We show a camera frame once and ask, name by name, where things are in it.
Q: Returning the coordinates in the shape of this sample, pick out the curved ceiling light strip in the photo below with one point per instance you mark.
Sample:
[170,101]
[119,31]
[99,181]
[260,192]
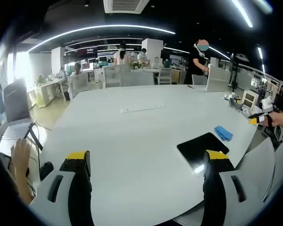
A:
[96,28]

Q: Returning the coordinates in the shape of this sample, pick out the ceiling air vent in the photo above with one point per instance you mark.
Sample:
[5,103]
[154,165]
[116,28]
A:
[126,5]

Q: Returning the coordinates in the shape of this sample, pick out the grey laptop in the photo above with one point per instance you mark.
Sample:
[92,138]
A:
[15,106]

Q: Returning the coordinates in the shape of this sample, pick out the black tripod stand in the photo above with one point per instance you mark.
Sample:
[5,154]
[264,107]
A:
[237,70]

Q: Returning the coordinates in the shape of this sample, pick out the white desk partition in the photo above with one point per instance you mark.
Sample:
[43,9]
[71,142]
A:
[218,78]

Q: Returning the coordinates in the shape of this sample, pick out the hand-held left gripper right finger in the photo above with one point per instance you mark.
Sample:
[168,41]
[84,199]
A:
[224,188]

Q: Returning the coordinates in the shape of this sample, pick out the white framed box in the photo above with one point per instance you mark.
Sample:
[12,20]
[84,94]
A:
[248,100]

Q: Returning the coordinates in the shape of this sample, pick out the white curved chair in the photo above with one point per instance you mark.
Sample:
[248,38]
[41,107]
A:
[257,164]

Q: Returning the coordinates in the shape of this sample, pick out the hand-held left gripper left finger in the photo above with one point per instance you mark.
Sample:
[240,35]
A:
[61,179]

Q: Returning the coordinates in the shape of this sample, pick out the potted flowers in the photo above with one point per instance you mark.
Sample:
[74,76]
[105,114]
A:
[137,65]

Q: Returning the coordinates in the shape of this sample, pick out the short ceiling light strip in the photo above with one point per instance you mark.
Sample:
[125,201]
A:
[261,58]

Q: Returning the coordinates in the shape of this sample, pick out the black computer mouse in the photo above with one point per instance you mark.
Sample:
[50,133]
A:
[46,170]

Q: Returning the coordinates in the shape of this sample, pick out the straight ceiling light strip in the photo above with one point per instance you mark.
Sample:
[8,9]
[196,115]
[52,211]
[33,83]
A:
[244,13]

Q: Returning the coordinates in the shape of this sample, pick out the white mesh office chair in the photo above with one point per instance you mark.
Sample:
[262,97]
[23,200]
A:
[165,75]

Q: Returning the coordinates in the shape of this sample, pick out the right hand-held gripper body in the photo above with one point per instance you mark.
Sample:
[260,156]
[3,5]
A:
[270,122]

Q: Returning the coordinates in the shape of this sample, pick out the white office desk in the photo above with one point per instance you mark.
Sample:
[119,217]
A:
[48,88]

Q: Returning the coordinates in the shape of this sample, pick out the blue cleaning cloth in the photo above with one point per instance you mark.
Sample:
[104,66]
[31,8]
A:
[223,133]

